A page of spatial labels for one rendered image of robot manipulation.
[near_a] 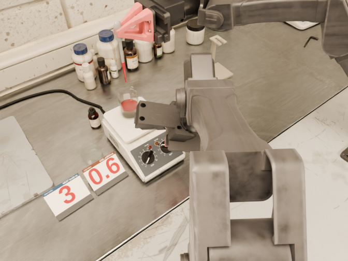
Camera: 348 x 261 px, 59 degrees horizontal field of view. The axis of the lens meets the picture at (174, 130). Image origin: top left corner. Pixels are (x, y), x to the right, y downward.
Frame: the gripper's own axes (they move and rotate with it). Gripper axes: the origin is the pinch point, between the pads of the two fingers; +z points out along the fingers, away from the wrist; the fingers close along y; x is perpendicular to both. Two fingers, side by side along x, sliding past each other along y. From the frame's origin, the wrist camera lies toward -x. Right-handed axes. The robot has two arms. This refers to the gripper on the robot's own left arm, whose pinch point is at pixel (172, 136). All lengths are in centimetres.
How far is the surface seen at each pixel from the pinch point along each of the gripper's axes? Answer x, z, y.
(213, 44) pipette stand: 16.3, 13.8, -35.7
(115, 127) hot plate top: -12.1, 9.0, -3.3
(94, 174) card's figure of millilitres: -15.8, 11.5, 8.5
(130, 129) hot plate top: -8.6, 7.6, -2.8
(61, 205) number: -22.4, 11.4, 16.1
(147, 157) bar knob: -4.4, 5.6, 4.2
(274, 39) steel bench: 46, 23, -50
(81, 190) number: -18.5, 11.6, 12.4
